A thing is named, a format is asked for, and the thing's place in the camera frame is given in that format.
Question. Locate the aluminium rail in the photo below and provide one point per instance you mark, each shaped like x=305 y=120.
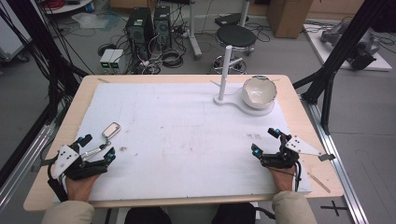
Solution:
x=339 y=168
x=28 y=155

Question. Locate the white stand with post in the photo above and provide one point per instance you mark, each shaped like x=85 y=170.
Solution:
x=224 y=77

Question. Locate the grey robot device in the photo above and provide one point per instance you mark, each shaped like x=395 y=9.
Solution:
x=362 y=49

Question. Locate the white desk leg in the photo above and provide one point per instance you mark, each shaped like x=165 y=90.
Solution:
x=193 y=31

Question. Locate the round white table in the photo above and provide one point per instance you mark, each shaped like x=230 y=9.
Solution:
x=68 y=6

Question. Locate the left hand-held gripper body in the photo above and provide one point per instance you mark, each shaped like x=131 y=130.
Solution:
x=63 y=160

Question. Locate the black computer tower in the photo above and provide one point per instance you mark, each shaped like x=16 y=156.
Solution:
x=138 y=28
x=162 y=26

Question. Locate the white floor board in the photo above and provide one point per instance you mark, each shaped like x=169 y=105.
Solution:
x=379 y=63

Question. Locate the thin wooden stick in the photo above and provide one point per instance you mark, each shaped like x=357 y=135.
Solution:
x=319 y=182

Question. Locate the black metal frame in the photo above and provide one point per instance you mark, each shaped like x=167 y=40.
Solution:
x=339 y=43
x=34 y=34

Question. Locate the wooden table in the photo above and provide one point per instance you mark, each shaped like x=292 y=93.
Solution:
x=311 y=102

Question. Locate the white power supply box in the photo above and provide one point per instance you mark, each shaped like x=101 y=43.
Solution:
x=106 y=59
x=117 y=59

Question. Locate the cardboard box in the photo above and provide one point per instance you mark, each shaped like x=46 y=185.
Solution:
x=288 y=17

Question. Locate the person's right hand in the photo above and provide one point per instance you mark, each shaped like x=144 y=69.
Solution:
x=284 y=182

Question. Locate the white eggshell-shaped bowl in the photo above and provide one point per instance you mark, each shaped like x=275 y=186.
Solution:
x=259 y=90

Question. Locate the white foam mat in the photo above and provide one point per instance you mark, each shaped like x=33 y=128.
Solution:
x=186 y=140

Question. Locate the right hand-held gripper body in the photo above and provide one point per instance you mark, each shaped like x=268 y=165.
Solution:
x=299 y=145

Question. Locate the black round stool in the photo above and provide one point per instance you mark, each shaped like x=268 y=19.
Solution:
x=236 y=35

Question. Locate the person's left hand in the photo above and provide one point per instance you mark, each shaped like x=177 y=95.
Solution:
x=79 y=188

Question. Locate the clear plastic bag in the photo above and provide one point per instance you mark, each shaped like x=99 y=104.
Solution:
x=90 y=20

